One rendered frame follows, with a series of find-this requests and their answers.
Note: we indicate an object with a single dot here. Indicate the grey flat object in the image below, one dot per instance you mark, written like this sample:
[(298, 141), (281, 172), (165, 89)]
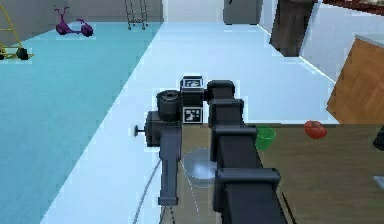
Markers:
[(380, 182)]

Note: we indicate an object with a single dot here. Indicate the clear glass bowl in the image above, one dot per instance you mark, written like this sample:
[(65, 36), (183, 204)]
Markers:
[(199, 170)]

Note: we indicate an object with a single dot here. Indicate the black round object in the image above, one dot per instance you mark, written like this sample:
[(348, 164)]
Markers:
[(380, 140)]

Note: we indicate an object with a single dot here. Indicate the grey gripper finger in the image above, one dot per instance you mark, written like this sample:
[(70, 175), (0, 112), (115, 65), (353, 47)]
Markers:
[(148, 188), (194, 200)]

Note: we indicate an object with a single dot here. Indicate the red tomato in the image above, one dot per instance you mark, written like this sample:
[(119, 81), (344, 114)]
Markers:
[(315, 130)]

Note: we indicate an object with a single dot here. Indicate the grey door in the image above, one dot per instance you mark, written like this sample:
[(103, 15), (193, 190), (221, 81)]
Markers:
[(240, 12)]

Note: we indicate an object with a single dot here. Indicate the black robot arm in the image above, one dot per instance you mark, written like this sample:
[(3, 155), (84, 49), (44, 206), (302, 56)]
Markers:
[(240, 186)]

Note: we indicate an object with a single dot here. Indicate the yellow hand truck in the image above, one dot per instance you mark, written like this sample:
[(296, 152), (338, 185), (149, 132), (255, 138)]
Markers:
[(10, 40)]

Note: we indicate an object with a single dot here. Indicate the purple tricycle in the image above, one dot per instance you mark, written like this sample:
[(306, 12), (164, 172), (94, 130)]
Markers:
[(65, 28)]

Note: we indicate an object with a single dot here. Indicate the green cup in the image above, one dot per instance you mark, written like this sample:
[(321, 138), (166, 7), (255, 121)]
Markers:
[(265, 137)]

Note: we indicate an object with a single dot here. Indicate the orange wooden counter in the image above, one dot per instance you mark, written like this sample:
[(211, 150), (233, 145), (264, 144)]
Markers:
[(361, 86)]

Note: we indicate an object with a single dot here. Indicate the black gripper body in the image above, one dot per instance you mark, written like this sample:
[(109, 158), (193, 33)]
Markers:
[(169, 140)]

